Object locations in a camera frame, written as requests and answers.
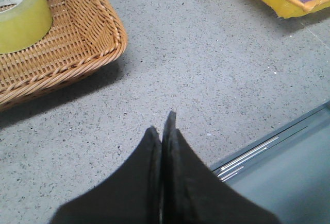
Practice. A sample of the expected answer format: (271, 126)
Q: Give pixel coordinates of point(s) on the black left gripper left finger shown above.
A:
(130, 195)

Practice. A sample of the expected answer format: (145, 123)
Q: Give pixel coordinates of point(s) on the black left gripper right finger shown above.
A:
(192, 193)

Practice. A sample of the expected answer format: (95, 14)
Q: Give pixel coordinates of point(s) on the yellow tape roll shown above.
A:
(23, 24)

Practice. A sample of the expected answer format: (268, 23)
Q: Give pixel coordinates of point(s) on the grey cabinet drawer front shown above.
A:
(286, 171)

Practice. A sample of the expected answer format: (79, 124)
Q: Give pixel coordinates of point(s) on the brown wicker basket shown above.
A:
(85, 35)

